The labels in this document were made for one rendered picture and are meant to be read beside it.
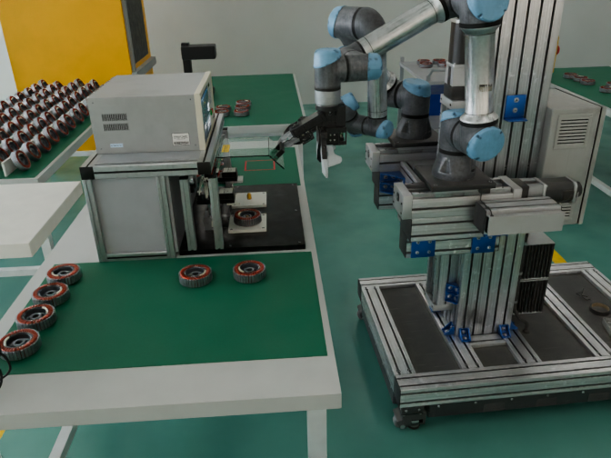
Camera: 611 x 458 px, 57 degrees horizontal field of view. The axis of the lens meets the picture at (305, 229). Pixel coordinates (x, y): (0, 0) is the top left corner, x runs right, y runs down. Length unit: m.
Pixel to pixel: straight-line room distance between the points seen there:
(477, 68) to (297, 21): 5.75
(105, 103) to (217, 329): 0.90
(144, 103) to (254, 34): 5.42
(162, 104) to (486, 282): 1.47
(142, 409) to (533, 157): 1.63
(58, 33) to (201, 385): 4.73
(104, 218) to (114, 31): 3.77
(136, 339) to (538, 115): 1.59
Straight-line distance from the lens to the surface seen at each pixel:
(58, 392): 1.61
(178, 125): 2.07
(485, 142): 1.81
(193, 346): 1.64
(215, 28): 7.44
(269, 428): 2.43
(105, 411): 1.53
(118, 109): 2.09
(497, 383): 2.39
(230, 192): 2.20
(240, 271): 1.91
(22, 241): 1.33
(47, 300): 1.95
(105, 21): 5.74
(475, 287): 2.46
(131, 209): 2.07
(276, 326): 1.68
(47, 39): 5.92
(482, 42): 1.76
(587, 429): 2.64
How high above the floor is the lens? 1.73
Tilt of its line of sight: 26 degrees down
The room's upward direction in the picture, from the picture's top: 1 degrees counter-clockwise
